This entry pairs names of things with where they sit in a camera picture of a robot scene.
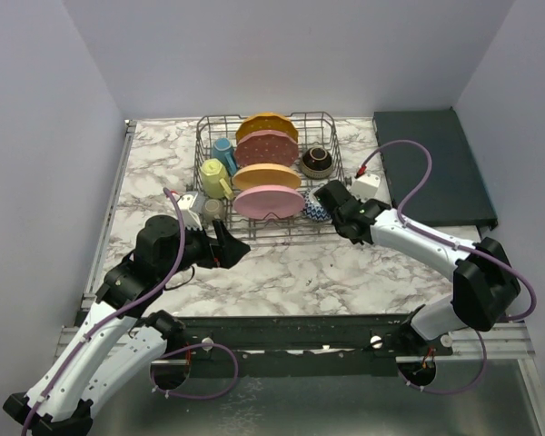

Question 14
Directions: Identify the dark brown cream bowl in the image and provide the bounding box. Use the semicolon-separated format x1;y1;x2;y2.
300;146;334;180

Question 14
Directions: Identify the blue floral mug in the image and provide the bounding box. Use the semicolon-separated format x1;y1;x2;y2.
211;138;238;176

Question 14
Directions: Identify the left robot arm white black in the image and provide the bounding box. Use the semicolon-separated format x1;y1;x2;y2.
3;214;250;435

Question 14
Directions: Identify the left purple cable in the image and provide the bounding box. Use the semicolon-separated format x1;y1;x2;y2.
20;186;240;436

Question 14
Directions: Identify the small grey cup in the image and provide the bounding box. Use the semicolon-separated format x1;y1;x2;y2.
202;198;226;223

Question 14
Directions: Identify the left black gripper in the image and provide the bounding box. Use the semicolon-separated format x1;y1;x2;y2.
160;217;251;280

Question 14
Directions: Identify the brown plate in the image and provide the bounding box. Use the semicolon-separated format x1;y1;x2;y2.
234;130;299;167

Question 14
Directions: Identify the orange polka dot plate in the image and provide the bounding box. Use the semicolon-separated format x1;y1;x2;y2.
235;112;299;142

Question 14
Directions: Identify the red patterned bowl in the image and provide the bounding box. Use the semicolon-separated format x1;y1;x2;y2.
302;188;331;223

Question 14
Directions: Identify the pink round bear plate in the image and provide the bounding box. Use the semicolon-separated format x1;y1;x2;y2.
233;184;305;221

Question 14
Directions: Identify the dark blue flat box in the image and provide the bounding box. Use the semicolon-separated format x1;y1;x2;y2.
373;108;498;229

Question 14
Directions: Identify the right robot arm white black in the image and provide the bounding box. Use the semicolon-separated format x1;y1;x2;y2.
313;181;520;356

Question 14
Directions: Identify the grey wire dish rack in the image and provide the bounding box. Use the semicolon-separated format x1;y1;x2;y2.
186;111;351;246

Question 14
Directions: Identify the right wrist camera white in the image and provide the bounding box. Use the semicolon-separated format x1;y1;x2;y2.
350;173;382;202

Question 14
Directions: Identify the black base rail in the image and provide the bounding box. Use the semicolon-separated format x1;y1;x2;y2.
126;312;455;381

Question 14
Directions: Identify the yellow pink rimmed plate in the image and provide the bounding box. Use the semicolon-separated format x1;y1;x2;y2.
233;163;302;191

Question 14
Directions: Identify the yellow green mug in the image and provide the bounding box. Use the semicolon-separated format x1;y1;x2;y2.
200;158;234;200

